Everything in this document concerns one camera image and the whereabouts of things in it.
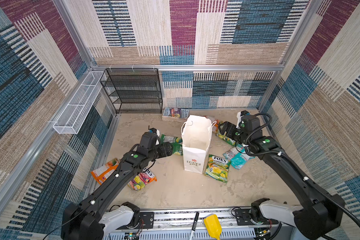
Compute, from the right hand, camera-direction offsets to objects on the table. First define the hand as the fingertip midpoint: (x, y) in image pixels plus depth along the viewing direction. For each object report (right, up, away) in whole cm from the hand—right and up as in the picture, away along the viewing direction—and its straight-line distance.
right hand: (224, 131), depth 79 cm
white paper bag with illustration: (-13, -2, +15) cm, 21 cm away
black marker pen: (-16, -45, -7) cm, 49 cm away
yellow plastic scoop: (-7, -44, -7) cm, 46 cm away
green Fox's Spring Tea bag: (-1, -22, +9) cm, 24 cm away
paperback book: (-27, +11, +36) cm, 47 cm away
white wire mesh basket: (-73, +5, -9) cm, 74 cm away
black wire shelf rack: (-57, +28, +32) cm, 71 cm away
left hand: (-29, -8, +1) cm, 30 cm away
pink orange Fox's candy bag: (-42, -26, +5) cm, 50 cm away
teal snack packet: (+12, -16, +13) cm, 24 cm away
